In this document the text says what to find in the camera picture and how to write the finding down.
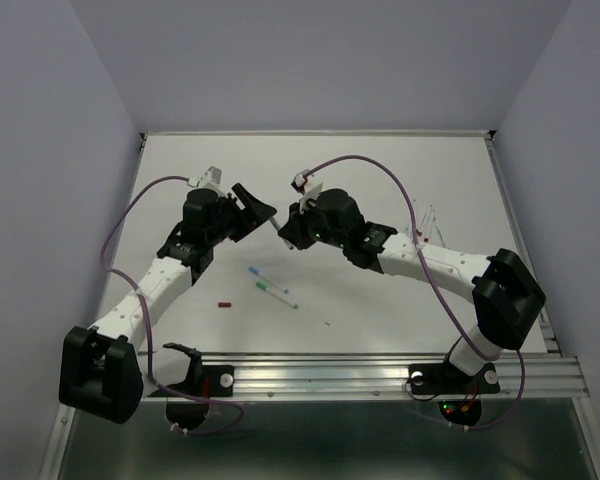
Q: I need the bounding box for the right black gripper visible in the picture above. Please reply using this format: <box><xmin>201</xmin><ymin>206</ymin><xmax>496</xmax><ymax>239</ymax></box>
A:
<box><xmin>278</xmin><ymin>196</ymin><xmax>347</xmax><ymax>251</ymax></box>

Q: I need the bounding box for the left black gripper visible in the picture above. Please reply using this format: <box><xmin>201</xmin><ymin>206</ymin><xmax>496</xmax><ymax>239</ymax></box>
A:
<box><xmin>206</xmin><ymin>183</ymin><xmax>275</xmax><ymax>245</ymax></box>

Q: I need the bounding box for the light blue cap marker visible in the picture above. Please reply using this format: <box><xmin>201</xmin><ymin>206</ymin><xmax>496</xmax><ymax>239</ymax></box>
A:
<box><xmin>248</xmin><ymin>266</ymin><xmax>290</xmax><ymax>294</ymax></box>

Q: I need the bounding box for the teal green cap marker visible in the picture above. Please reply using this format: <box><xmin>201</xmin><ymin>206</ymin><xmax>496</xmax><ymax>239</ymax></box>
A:
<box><xmin>256</xmin><ymin>282</ymin><xmax>299</xmax><ymax>310</ymax></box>

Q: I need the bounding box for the grey cap marker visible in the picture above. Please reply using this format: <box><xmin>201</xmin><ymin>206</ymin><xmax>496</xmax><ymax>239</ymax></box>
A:
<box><xmin>428</xmin><ymin>206</ymin><xmax>446</xmax><ymax>247</ymax></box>

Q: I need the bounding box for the dark green cap marker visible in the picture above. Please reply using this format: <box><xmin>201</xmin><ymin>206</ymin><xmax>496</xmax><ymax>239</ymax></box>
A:
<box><xmin>269</xmin><ymin>217</ymin><xmax>294</xmax><ymax>250</ymax></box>

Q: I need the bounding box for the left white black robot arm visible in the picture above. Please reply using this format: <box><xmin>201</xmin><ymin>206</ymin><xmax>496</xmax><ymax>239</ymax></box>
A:
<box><xmin>58</xmin><ymin>184</ymin><xmax>277</xmax><ymax>424</ymax></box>

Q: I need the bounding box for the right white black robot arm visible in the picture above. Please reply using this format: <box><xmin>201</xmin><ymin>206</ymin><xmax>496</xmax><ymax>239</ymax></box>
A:
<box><xmin>278</xmin><ymin>189</ymin><xmax>546</xmax><ymax>390</ymax></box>

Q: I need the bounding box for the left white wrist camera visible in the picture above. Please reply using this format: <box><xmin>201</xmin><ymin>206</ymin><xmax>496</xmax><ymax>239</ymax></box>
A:
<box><xmin>187</xmin><ymin>166</ymin><xmax>226</xmax><ymax>197</ymax></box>

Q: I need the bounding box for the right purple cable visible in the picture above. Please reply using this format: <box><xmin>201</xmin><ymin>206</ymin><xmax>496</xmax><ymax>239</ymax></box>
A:
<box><xmin>304</xmin><ymin>154</ymin><xmax>526</xmax><ymax>434</ymax></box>

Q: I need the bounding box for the purple cable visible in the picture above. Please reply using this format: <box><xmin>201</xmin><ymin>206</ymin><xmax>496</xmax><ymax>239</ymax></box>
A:
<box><xmin>304</xmin><ymin>154</ymin><xmax>526</xmax><ymax>434</ymax></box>
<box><xmin>100</xmin><ymin>174</ymin><xmax>245</xmax><ymax>436</ymax></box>

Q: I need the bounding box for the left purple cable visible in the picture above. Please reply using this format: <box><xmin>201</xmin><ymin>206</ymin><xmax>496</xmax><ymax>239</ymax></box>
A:
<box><xmin>100</xmin><ymin>174</ymin><xmax>245</xmax><ymax>436</ymax></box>

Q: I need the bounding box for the aluminium front rail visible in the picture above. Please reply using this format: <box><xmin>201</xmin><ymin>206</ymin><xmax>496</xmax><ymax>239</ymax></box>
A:
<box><xmin>59</xmin><ymin>355</ymin><xmax>592</xmax><ymax>401</ymax></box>

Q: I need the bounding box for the aluminium rail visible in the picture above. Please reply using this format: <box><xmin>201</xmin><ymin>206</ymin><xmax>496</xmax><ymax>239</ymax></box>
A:
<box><xmin>59</xmin><ymin>355</ymin><xmax>592</xmax><ymax>401</ymax></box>
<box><xmin>484</xmin><ymin>130</ymin><xmax>562</xmax><ymax>356</ymax></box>

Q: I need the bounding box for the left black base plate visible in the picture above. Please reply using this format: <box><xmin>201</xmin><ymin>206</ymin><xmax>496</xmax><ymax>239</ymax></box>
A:
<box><xmin>149</xmin><ymin>365</ymin><xmax>244</xmax><ymax>436</ymax></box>

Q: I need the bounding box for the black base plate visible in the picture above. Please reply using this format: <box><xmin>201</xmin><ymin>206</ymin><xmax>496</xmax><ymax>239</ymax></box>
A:
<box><xmin>403</xmin><ymin>362</ymin><xmax>501</xmax><ymax>428</ymax></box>
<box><xmin>149</xmin><ymin>365</ymin><xmax>244</xmax><ymax>436</ymax></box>

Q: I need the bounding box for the aluminium right side rail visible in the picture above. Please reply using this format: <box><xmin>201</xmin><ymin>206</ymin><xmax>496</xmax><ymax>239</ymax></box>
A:
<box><xmin>484</xmin><ymin>130</ymin><xmax>562</xmax><ymax>356</ymax></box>

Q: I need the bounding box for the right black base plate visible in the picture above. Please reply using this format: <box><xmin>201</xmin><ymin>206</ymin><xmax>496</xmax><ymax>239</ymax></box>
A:
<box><xmin>403</xmin><ymin>362</ymin><xmax>501</xmax><ymax>428</ymax></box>

